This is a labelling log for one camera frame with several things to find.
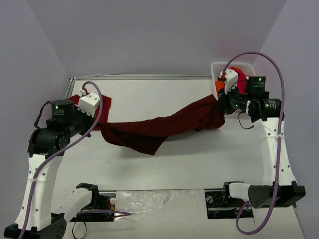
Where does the dark maroon t shirt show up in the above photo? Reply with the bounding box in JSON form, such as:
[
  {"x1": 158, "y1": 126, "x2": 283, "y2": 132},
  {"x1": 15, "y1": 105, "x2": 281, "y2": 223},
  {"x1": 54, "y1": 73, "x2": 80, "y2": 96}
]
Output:
[{"x1": 98, "y1": 95, "x2": 225, "y2": 155}]

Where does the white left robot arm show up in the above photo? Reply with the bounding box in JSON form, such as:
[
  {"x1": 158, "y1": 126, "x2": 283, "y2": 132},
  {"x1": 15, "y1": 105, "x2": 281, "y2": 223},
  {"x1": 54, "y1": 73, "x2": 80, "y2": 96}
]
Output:
[{"x1": 4, "y1": 95, "x2": 103, "y2": 239}]

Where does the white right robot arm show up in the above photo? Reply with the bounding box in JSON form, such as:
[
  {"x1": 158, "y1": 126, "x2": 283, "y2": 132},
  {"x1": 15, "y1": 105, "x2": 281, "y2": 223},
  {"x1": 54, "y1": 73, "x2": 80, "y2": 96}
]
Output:
[{"x1": 218, "y1": 74, "x2": 306, "y2": 209}]

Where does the orange t shirt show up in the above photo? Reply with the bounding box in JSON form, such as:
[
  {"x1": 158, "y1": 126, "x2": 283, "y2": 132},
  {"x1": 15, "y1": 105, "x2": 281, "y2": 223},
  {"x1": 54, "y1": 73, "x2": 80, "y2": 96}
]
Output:
[{"x1": 215, "y1": 80, "x2": 225, "y2": 95}]

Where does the crimson pink t shirt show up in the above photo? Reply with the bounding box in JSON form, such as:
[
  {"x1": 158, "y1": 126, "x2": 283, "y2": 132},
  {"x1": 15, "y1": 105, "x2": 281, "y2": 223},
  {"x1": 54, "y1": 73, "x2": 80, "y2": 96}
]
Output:
[{"x1": 230, "y1": 66, "x2": 247, "y2": 94}]

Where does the folded red t shirt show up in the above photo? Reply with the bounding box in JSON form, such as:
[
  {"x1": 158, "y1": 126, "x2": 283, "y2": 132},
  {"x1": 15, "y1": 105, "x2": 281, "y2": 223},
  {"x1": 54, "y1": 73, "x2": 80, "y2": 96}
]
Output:
[{"x1": 67, "y1": 95, "x2": 112, "y2": 127}]

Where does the white plastic laundry basket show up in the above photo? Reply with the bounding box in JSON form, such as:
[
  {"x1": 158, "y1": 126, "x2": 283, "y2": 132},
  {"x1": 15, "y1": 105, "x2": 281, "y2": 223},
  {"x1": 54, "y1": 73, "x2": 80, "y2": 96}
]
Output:
[{"x1": 210, "y1": 61, "x2": 256, "y2": 99}]

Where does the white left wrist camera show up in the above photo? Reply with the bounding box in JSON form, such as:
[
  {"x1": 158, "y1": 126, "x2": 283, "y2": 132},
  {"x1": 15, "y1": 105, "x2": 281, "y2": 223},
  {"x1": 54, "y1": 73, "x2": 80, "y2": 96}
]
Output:
[{"x1": 77, "y1": 89, "x2": 100, "y2": 117}]

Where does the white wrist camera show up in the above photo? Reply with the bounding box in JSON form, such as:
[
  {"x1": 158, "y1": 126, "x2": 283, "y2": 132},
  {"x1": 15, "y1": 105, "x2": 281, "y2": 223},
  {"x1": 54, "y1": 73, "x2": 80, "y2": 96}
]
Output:
[
  {"x1": 219, "y1": 69, "x2": 239, "y2": 94},
  {"x1": 77, "y1": 89, "x2": 100, "y2": 117}
]

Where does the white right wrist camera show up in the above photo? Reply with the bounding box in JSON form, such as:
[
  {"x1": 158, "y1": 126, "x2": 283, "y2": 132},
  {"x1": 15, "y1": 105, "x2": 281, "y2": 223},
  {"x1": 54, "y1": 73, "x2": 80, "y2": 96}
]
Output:
[{"x1": 219, "y1": 69, "x2": 239, "y2": 94}]

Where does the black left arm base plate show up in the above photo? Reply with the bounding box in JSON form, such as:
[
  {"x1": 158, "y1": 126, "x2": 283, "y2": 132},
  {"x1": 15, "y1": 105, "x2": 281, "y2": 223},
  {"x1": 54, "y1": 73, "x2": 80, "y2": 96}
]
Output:
[{"x1": 71, "y1": 192, "x2": 116, "y2": 223}]

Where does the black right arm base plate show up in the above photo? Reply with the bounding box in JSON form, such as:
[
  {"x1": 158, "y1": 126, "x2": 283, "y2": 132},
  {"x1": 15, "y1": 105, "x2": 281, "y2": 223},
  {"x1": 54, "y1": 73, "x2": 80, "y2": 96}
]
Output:
[{"x1": 204, "y1": 189, "x2": 244, "y2": 220}]

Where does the thin black cable loop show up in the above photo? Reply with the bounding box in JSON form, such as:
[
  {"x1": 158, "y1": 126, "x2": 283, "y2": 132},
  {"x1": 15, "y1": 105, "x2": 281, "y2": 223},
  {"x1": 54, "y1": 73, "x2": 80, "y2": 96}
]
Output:
[{"x1": 72, "y1": 219, "x2": 88, "y2": 239}]

